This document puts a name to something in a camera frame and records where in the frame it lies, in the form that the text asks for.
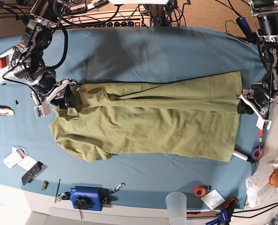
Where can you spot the black white marker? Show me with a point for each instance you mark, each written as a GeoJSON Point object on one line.
{"type": "Point", "coordinates": [243, 156]}

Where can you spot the blue black clamp handle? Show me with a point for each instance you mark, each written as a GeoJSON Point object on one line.
{"type": "Point", "coordinates": [251, 36]}

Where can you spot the white card packet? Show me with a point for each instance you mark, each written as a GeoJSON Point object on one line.
{"type": "Point", "coordinates": [19, 156]}

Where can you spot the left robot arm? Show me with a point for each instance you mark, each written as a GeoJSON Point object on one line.
{"type": "Point", "coordinates": [265, 92]}

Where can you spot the white paper note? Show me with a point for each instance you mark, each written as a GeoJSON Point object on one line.
{"type": "Point", "coordinates": [213, 199]}

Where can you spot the translucent plastic cup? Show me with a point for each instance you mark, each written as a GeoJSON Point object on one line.
{"type": "Point", "coordinates": [176, 203]}

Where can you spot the black remote control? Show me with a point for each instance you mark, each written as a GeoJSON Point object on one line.
{"type": "Point", "coordinates": [32, 173]}

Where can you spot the red tape roll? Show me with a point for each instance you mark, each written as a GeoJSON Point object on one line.
{"type": "Point", "coordinates": [200, 191]}

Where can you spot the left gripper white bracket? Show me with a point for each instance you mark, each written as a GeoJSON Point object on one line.
{"type": "Point", "coordinates": [255, 102]}

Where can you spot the orange white utility knife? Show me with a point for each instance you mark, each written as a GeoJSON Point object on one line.
{"type": "Point", "coordinates": [6, 111]}

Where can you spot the white plastic bag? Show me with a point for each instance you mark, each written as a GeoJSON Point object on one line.
{"type": "Point", "coordinates": [258, 187]}

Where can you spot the blue orange bar clamp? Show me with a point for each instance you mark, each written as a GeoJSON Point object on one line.
{"type": "Point", "coordinates": [224, 217]}

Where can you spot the silver carabiner clip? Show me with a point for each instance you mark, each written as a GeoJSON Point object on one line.
{"type": "Point", "coordinates": [117, 188]}

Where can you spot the small green battery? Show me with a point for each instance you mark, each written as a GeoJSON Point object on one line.
{"type": "Point", "coordinates": [45, 185]}

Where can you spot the olive green t-shirt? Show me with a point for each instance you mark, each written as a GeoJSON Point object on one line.
{"type": "Point", "coordinates": [194, 118]}

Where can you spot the purple tape roll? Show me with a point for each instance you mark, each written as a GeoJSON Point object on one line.
{"type": "Point", "coordinates": [257, 153]}

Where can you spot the blue clamp mount block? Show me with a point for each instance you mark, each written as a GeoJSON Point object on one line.
{"type": "Point", "coordinates": [86, 198]}

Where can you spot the red handled screwdriver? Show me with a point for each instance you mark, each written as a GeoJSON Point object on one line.
{"type": "Point", "coordinates": [260, 137]}

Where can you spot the blue table cloth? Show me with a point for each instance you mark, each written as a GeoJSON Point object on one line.
{"type": "Point", "coordinates": [156, 55]}

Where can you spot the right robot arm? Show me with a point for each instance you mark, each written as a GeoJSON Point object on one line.
{"type": "Point", "coordinates": [26, 65]}

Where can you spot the white power strip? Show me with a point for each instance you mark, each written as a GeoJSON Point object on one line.
{"type": "Point", "coordinates": [125, 17]}

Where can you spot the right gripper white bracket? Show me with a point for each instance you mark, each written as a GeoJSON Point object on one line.
{"type": "Point", "coordinates": [60, 96]}

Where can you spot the small red box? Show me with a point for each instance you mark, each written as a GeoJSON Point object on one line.
{"type": "Point", "coordinates": [3, 63]}

